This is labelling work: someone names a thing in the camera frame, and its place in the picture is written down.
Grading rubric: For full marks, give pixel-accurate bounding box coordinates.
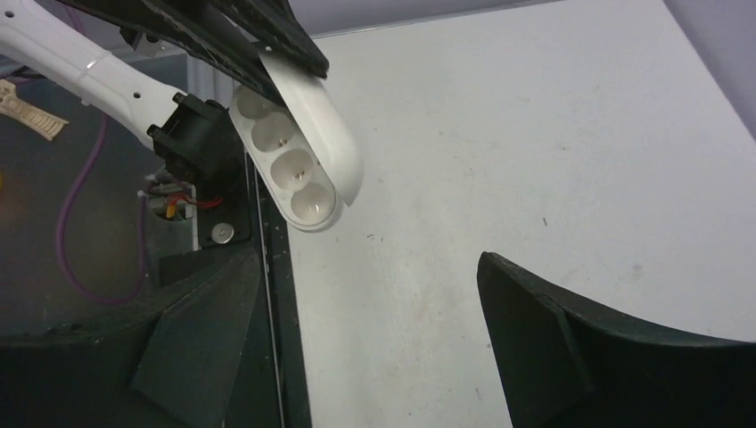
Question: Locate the white charging case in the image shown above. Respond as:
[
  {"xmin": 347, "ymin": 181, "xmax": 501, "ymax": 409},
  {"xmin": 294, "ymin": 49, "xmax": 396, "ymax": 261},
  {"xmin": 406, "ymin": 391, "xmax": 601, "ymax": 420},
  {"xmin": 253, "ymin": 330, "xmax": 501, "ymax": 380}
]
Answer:
[{"xmin": 229, "ymin": 52, "xmax": 364, "ymax": 233}]

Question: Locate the beige comb-like object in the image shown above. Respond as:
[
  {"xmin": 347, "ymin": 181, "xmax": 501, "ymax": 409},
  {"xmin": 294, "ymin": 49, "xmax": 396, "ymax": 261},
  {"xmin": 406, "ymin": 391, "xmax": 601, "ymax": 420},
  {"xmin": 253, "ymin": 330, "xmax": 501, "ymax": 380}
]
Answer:
[{"xmin": 1, "ymin": 79, "xmax": 69, "ymax": 141}]

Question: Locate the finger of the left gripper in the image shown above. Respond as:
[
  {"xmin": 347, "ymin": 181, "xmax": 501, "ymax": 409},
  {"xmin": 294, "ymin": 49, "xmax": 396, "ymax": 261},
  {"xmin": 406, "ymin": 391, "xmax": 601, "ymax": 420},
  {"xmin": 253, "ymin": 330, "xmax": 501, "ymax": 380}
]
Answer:
[
  {"xmin": 212, "ymin": 0, "xmax": 330, "ymax": 78},
  {"xmin": 65, "ymin": 0, "xmax": 283, "ymax": 103}
]

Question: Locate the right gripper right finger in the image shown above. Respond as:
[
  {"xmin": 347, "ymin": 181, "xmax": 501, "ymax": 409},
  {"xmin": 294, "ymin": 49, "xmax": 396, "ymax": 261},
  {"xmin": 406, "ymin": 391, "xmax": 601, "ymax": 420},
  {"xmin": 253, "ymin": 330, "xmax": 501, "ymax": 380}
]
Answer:
[{"xmin": 477, "ymin": 252, "xmax": 755, "ymax": 427}]

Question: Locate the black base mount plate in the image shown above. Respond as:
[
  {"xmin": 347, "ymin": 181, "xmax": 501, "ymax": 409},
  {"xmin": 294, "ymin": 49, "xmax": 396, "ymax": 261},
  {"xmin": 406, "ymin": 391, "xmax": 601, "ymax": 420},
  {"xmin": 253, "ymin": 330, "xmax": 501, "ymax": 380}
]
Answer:
[{"xmin": 153, "ymin": 147, "xmax": 313, "ymax": 428}]

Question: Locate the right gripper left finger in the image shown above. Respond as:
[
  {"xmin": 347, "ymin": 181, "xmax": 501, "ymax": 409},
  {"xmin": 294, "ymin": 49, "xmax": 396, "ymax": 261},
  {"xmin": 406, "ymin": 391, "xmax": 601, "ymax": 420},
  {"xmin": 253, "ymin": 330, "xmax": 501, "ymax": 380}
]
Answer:
[{"xmin": 0, "ymin": 248, "xmax": 262, "ymax": 428}]

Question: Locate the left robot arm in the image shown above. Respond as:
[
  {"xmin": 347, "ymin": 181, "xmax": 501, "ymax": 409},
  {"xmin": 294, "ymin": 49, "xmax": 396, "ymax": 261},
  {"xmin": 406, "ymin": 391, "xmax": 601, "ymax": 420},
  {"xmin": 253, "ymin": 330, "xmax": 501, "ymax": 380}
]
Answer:
[{"xmin": 1, "ymin": 1, "xmax": 349, "ymax": 194}]

